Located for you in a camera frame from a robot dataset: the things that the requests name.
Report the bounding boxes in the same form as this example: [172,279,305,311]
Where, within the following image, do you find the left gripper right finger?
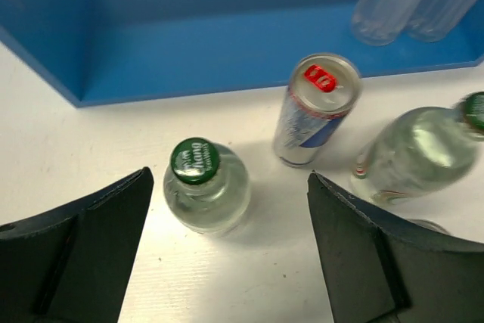
[307,172,483,322]

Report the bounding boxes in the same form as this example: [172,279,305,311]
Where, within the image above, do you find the clear chang bottle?
[163,137,251,234]
[351,92,483,206]

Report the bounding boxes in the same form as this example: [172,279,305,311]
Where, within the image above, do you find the left clear Chang bottle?
[163,137,251,234]

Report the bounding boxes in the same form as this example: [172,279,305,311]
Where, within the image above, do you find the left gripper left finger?
[1,167,154,322]

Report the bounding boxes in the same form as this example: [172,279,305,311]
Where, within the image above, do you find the red bull can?
[273,53,362,166]
[409,219,451,235]

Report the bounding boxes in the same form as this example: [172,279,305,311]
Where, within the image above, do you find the blue and yellow shelf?
[1,0,483,107]

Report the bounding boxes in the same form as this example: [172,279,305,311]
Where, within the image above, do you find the front Red Bull can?
[409,219,451,235]

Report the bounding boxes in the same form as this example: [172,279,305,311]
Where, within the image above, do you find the rear Red Bull can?
[273,53,362,166]

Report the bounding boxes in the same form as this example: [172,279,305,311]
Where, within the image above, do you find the right clear Chang bottle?
[351,92,483,206]

